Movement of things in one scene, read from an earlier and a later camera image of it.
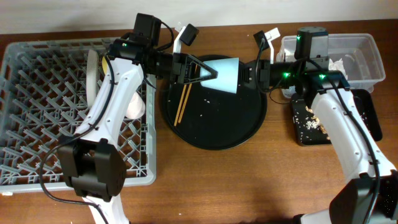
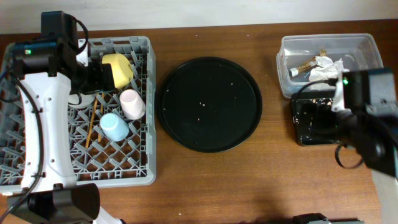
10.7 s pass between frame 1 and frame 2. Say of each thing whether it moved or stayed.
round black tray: stayed
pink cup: stayed
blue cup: moved
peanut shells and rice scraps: moved
